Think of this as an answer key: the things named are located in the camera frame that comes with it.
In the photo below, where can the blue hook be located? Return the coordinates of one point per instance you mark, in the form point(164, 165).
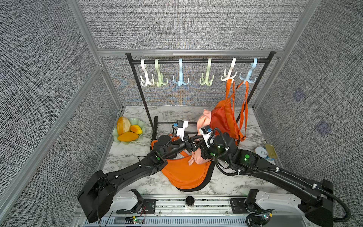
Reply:
point(180, 81)
point(247, 79)

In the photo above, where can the bright orange waist bag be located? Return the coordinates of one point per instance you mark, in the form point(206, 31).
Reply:
point(244, 115)

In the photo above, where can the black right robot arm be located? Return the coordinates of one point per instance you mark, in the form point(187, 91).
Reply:
point(318, 202)

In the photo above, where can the orange mango large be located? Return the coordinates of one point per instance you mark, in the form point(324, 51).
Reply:
point(128, 137)

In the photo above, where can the white hook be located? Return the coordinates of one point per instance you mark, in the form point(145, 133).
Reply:
point(146, 81)
point(228, 75)

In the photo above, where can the black round knob on rail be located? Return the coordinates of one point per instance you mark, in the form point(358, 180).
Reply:
point(189, 201)

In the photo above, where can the round bread bun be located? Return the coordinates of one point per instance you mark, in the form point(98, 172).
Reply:
point(123, 125)

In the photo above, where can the yellow mango piece small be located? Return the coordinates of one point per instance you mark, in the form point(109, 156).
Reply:
point(136, 129)

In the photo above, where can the orange bag bottom pile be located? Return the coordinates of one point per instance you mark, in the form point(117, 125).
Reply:
point(186, 174)

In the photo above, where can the blue hook far right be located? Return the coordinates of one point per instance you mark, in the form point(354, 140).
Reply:
point(247, 79)

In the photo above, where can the dark orange waist bag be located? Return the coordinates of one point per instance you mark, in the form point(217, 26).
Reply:
point(222, 117)

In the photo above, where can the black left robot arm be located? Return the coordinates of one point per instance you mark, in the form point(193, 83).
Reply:
point(96, 197)

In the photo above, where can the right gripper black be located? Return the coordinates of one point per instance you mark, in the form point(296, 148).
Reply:
point(205, 151)

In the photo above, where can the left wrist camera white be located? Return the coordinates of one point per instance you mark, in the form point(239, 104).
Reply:
point(180, 127)

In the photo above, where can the green hook middle right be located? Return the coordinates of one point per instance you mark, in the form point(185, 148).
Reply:
point(205, 78)

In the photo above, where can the blue hook middle left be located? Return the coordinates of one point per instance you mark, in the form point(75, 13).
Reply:
point(180, 81)

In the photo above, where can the white hook far left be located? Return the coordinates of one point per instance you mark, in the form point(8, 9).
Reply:
point(146, 81)

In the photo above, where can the black metal clothes rack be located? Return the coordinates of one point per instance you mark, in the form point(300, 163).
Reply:
point(137, 72)

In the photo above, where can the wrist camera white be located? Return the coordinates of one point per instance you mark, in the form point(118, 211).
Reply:
point(208, 135)
point(180, 127)

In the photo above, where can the green hook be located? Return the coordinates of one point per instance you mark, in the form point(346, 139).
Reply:
point(160, 76)
point(205, 78)

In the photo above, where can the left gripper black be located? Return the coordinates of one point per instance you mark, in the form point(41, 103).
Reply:
point(189, 146)

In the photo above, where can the yellow tin can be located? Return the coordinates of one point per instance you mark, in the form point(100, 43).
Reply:
point(262, 152)

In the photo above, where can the green glass fruit plate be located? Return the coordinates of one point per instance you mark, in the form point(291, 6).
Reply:
point(133, 121)

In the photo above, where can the pink waist bag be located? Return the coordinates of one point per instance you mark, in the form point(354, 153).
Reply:
point(203, 121)

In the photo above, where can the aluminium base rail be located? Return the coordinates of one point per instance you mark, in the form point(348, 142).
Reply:
point(172, 211)

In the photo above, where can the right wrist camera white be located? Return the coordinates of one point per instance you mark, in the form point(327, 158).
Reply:
point(208, 135)

